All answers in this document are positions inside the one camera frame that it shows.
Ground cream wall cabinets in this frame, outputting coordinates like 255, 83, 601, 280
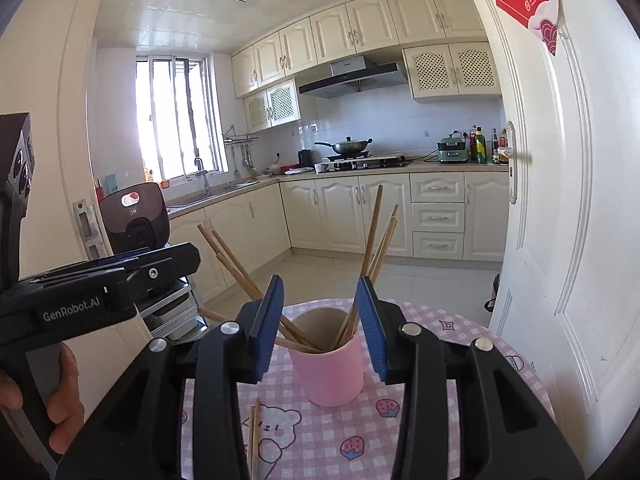
231, 0, 503, 133

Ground metal wall rack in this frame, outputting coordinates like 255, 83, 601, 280
222, 125, 260, 145

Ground steel kitchen rack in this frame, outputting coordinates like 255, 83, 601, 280
136, 280, 203, 343

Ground silver door handle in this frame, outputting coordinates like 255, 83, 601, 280
504, 120, 531, 206

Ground steel sink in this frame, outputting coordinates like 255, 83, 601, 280
172, 182, 258, 206

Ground green countertop appliance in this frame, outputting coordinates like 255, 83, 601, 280
436, 132, 471, 165

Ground pink cup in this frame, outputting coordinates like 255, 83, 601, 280
287, 308, 365, 407

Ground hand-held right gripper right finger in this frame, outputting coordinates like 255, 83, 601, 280
355, 275, 585, 480

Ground steel wok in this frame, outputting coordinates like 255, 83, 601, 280
314, 136, 373, 157

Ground chrome faucet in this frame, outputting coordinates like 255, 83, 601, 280
194, 156, 211, 196

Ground black strap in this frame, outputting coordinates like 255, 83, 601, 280
483, 272, 502, 311

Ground kitchen window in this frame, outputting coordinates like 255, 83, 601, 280
135, 55, 226, 183

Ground pink checked tablecloth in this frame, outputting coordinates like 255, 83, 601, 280
180, 298, 556, 480

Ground white door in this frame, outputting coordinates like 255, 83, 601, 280
452, 0, 640, 476

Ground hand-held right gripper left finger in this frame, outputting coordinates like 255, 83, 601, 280
54, 274, 285, 480

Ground gas stove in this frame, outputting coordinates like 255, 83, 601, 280
325, 152, 413, 170

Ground person's left hand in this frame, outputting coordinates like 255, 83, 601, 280
0, 342, 86, 428

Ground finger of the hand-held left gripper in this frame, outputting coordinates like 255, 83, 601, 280
120, 242, 202, 306
75, 248, 168, 273

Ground range hood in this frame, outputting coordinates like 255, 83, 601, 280
298, 54, 410, 100

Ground cream base cabinets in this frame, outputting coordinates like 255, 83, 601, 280
167, 162, 511, 306

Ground metal door strike plate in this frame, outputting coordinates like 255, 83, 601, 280
73, 199, 112, 261

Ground dark brown rice cooker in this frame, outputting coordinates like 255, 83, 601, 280
98, 182, 172, 256

